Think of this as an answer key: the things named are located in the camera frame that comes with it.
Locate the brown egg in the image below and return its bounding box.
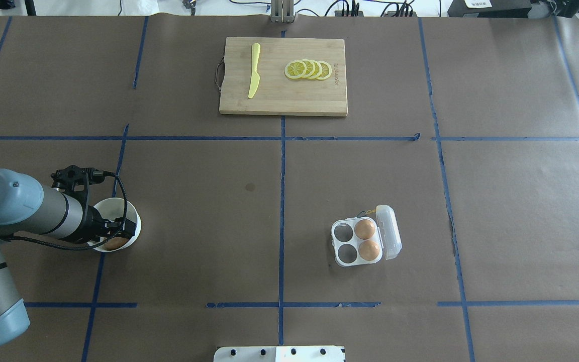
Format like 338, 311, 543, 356
102, 237, 129, 250
358, 240, 381, 262
354, 219, 376, 240

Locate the white bowl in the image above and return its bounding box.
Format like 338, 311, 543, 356
88, 198, 142, 253

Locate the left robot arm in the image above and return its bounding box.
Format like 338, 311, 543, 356
0, 165, 110, 346

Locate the yellow plastic knife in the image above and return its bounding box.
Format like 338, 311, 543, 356
248, 43, 261, 99

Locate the aluminium frame post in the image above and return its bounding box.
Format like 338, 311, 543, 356
270, 0, 296, 24

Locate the orange black usb hub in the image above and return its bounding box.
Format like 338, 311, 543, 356
326, 1, 416, 18

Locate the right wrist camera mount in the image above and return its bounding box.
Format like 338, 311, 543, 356
51, 165, 107, 204

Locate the black box device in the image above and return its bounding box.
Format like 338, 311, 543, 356
447, 1, 533, 18

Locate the wooden cutting board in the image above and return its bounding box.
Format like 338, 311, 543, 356
219, 37, 348, 117

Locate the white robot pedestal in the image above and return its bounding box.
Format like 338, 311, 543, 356
213, 345, 346, 361

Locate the clear plastic egg box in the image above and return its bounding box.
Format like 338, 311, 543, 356
331, 205, 403, 267

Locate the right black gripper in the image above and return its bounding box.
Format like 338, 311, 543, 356
82, 208, 135, 245

